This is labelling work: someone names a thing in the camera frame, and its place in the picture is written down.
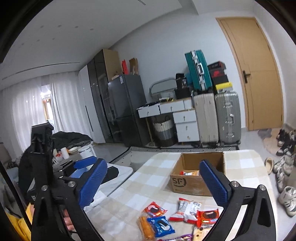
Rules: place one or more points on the black refrigerator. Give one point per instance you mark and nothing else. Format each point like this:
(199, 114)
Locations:
(127, 95)

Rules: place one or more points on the orange bread packet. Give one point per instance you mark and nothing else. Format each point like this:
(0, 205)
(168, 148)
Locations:
(145, 228)

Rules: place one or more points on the cream cracker packet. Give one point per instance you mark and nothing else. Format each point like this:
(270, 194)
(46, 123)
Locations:
(199, 233)

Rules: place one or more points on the beige suitcase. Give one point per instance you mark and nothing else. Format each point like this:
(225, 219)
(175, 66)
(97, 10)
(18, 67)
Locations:
(205, 108)

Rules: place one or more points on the white noodle snack bag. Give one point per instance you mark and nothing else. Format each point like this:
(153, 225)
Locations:
(193, 173)

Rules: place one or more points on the silver suitcase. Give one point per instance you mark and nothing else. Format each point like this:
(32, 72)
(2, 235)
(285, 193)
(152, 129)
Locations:
(229, 117)

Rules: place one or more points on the small red Oreo packet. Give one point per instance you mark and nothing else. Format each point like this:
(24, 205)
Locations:
(154, 210)

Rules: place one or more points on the teal suitcase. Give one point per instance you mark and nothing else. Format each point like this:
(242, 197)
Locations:
(198, 70)

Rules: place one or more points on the purple snack bag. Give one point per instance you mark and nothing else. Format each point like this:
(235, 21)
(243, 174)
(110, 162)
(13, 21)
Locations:
(187, 237)

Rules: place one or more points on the blue Oreo packet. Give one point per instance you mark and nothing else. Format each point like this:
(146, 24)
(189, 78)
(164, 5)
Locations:
(160, 226)

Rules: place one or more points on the grey white laundry basket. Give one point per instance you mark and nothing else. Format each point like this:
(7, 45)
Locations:
(165, 131)

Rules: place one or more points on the white drawer desk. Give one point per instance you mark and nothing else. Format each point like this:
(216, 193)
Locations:
(183, 113)

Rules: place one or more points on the checkered tablecloth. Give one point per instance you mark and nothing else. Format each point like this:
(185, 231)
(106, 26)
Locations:
(159, 180)

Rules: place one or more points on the stacked shoe boxes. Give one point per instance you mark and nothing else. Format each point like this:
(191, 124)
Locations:
(219, 78)

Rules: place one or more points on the white red snack packet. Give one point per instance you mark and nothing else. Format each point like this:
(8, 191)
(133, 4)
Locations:
(187, 211)

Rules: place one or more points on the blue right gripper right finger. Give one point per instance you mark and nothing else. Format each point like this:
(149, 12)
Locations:
(217, 183)

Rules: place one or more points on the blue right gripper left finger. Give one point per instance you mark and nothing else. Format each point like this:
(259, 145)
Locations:
(89, 182)

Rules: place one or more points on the tall dark cabinet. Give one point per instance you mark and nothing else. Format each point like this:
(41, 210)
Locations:
(101, 69)

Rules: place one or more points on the SF cardboard box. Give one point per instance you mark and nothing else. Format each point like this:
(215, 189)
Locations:
(185, 177)

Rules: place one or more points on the left hand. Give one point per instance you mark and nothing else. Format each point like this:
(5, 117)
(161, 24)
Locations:
(68, 221)

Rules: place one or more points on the wooden door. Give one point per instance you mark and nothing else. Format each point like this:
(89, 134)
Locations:
(258, 72)

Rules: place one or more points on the white curtain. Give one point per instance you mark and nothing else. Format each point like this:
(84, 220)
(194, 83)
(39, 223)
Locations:
(22, 107)

